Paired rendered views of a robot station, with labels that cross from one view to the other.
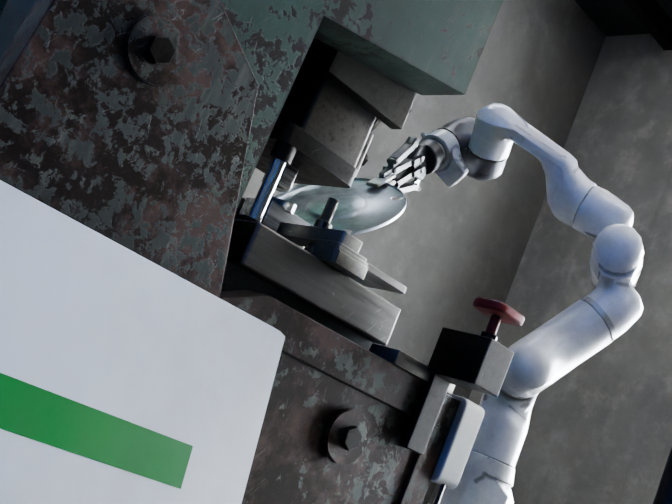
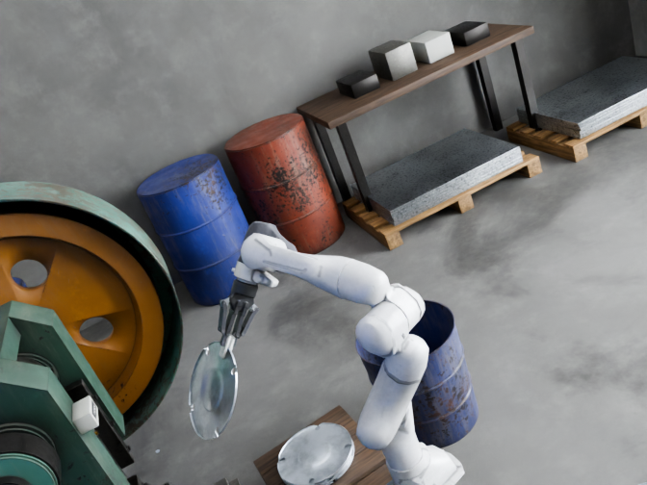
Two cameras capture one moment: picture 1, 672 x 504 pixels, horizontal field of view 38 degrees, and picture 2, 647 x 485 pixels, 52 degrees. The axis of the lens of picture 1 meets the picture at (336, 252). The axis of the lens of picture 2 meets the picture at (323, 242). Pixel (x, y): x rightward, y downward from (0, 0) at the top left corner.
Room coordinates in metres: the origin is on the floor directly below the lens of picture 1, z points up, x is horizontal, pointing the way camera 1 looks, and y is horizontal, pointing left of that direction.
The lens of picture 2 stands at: (0.71, -1.20, 2.06)
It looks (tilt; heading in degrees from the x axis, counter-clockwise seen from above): 26 degrees down; 29
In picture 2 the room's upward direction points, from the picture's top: 22 degrees counter-clockwise
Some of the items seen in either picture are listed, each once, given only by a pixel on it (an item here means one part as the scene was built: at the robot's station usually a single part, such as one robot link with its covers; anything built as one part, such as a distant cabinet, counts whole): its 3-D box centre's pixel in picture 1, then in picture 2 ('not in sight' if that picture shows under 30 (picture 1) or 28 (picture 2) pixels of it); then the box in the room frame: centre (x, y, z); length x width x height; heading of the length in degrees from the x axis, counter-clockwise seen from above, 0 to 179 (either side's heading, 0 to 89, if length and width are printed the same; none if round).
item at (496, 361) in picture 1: (456, 394); not in sight; (1.40, -0.24, 0.62); 0.10 x 0.06 x 0.20; 40
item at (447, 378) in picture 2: not in sight; (420, 374); (2.75, -0.25, 0.24); 0.42 x 0.42 x 0.48
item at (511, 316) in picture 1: (491, 330); not in sight; (1.39, -0.25, 0.72); 0.07 x 0.06 x 0.08; 130
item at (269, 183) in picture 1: (271, 178); not in sight; (1.39, 0.13, 0.81); 0.02 x 0.02 x 0.14
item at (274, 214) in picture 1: (258, 222); not in sight; (1.50, 0.13, 0.76); 0.15 x 0.09 x 0.05; 40
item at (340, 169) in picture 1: (280, 160); not in sight; (1.49, 0.14, 0.86); 0.20 x 0.16 x 0.05; 40
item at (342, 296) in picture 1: (235, 268); not in sight; (1.49, 0.13, 0.68); 0.45 x 0.30 x 0.06; 40
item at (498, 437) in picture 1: (506, 403); (396, 417); (2.04, -0.46, 0.71); 0.18 x 0.11 x 0.25; 174
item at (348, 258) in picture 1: (324, 231); not in sight; (1.36, 0.03, 0.76); 0.17 x 0.06 x 0.10; 40
